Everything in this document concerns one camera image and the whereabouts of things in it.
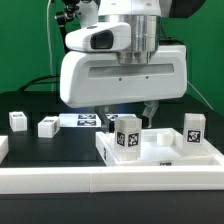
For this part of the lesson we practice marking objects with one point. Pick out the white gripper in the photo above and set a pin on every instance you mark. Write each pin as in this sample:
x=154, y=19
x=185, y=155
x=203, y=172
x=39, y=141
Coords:
x=119, y=62

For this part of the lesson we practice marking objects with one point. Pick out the white square table top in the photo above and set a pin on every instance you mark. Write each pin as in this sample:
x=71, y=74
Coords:
x=159, y=147

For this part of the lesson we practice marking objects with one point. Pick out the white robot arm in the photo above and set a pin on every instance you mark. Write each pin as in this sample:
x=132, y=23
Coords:
x=91, y=12

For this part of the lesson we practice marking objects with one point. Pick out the white marker sheet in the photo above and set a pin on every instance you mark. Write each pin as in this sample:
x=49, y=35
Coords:
x=79, y=120

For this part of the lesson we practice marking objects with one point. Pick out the white U-shaped fence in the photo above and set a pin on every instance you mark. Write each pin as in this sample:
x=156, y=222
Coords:
x=112, y=179

